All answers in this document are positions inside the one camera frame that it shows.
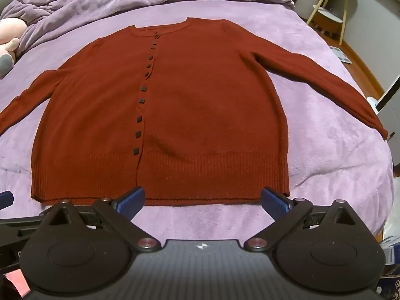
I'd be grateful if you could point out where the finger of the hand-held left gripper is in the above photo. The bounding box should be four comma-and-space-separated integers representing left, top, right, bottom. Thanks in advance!
0, 190, 15, 210

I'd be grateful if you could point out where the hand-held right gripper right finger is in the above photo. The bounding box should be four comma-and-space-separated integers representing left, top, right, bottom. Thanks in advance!
244, 186, 365, 253

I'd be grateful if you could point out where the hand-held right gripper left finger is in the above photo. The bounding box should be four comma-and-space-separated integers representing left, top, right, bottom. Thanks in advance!
40, 186, 162, 253

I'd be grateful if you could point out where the red knit button cardigan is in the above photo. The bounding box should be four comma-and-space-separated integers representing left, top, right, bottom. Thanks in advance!
0, 17, 389, 207

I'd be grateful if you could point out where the pink cloth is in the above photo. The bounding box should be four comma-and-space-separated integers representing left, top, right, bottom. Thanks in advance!
4, 269, 31, 293

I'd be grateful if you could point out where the purple bed sheet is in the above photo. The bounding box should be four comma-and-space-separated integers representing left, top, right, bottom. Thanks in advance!
0, 0, 395, 245

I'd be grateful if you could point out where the blue box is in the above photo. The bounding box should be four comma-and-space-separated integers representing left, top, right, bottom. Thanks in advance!
382, 237, 400, 268

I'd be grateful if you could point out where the dark patterned box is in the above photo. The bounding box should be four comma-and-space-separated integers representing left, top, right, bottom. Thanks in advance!
375, 274, 400, 300

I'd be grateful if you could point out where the white appliance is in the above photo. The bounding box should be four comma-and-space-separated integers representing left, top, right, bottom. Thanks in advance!
366, 74, 400, 114

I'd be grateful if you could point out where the pink plush toy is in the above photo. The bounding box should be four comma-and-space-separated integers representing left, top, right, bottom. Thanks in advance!
0, 17, 28, 79

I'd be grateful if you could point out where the purple duvet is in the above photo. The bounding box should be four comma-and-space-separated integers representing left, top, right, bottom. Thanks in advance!
0, 0, 296, 61

